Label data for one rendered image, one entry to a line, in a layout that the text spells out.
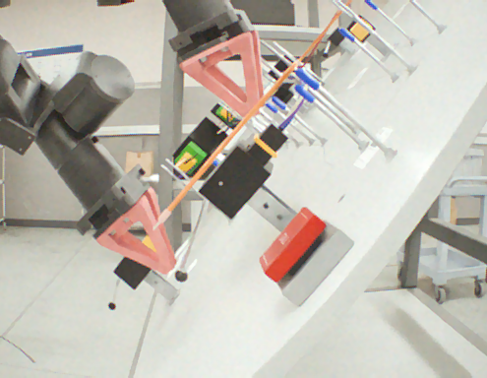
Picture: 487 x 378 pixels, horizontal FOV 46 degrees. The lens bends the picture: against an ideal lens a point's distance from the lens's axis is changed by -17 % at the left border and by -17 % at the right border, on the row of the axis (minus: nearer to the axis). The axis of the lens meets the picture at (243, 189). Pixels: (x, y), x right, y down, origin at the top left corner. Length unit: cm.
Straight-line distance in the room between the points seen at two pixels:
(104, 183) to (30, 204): 786
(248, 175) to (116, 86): 15
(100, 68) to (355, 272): 32
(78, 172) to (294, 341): 31
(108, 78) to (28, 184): 788
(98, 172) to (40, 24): 798
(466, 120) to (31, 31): 830
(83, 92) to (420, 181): 33
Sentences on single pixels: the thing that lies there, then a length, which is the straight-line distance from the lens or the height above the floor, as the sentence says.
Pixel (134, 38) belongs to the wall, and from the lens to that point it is 828.
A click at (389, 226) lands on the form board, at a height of 112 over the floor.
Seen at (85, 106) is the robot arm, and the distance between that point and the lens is 61.
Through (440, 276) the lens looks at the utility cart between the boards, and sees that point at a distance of 454.
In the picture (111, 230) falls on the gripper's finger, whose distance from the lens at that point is 65.
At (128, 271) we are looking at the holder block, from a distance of 99.
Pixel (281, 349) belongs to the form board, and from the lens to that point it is 41.
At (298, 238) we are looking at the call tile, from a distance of 43.
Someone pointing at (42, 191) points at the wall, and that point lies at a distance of 842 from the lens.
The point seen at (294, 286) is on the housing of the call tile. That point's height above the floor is 108.
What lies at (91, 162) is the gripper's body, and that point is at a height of 115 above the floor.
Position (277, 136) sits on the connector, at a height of 117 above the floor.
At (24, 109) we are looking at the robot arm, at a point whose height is 121.
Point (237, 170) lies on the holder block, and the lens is 62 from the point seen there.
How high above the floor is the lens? 118
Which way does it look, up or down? 5 degrees down
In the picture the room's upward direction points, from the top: straight up
